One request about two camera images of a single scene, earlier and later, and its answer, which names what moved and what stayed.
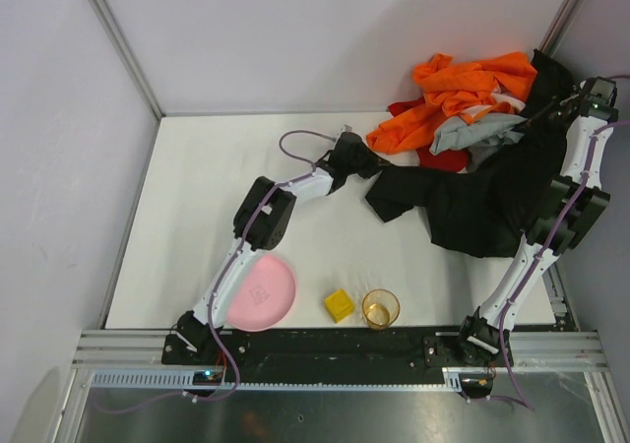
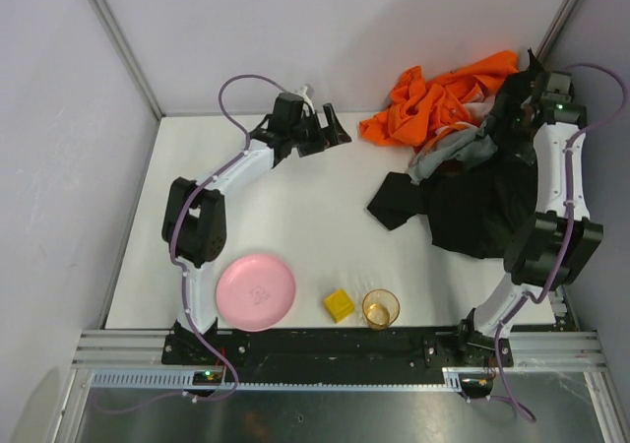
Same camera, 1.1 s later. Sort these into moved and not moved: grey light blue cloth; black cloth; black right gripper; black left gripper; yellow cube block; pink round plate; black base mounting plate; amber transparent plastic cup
Moved: grey light blue cloth; black left gripper; black cloth; black right gripper
Not moved: amber transparent plastic cup; black base mounting plate; yellow cube block; pink round plate
